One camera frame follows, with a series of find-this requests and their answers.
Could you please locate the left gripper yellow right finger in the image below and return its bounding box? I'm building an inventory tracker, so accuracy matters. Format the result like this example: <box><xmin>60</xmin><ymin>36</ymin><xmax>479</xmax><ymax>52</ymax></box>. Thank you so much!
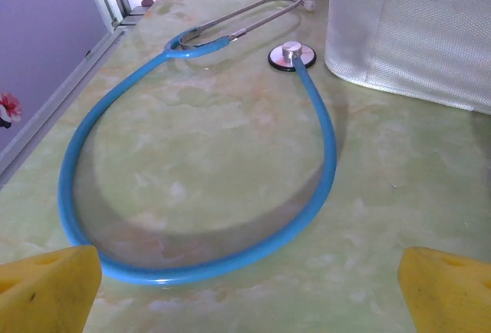
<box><xmin>397</xmin><ymin>246</ymin><xmax>491</xmax><ymax>333</ymax></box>

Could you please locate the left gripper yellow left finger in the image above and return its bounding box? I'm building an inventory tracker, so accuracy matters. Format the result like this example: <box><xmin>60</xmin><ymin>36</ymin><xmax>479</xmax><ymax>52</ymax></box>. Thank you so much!
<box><xmin>0</xmin><ymin>245</ymin><xmax>103</xmax><ymax>333</ymax></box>

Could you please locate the blue stethoscope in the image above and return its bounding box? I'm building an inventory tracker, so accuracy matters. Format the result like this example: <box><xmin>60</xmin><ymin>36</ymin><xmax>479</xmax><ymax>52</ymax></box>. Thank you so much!
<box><xmin>57</xmin><ymin>0</ymin><xmax>338</xmax><ymax>286</ymax></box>

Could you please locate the aluminium frame side rail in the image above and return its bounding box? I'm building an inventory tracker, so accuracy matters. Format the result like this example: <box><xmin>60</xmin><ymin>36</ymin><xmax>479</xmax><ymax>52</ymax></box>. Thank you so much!
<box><xmin>0</xmin><ymin>25</ymin><xmax>130</xmax><ymax>184</ymax></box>

